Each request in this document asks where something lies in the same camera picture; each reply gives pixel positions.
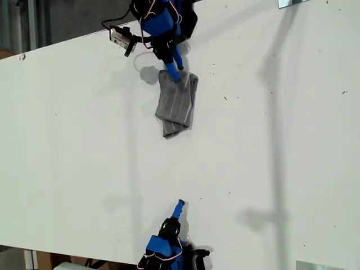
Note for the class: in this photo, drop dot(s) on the grey white-striped square towel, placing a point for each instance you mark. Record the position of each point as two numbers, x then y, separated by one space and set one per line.
175 107

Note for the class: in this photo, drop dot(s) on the white table leg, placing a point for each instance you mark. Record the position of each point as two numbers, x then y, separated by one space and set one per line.
29 260

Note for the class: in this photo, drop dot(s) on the steel plate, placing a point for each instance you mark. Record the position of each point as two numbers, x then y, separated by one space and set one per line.
289 2

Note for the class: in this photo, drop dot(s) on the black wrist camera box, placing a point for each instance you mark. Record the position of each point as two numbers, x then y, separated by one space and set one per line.
201 258
119 38

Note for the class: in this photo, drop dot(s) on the white plastic object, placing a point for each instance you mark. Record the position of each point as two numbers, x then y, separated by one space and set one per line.
70 266

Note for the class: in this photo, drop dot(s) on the grey metal frame post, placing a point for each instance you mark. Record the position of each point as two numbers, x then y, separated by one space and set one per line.
32 22

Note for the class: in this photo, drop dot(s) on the brown cardboard box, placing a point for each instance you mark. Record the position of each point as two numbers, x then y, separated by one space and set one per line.
45 260

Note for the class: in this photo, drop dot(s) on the black camera stalk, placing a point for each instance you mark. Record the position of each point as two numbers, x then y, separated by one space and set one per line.
140 38

